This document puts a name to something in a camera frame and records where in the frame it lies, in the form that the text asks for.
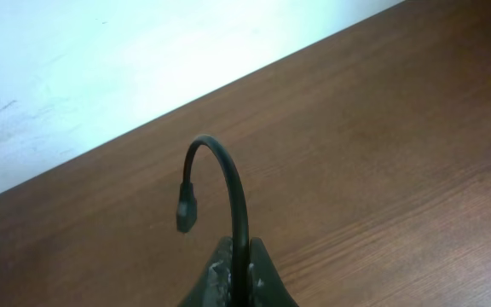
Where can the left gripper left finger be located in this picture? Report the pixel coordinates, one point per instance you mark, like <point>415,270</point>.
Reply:
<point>214,286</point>

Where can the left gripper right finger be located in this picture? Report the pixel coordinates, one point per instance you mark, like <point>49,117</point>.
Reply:
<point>266,289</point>

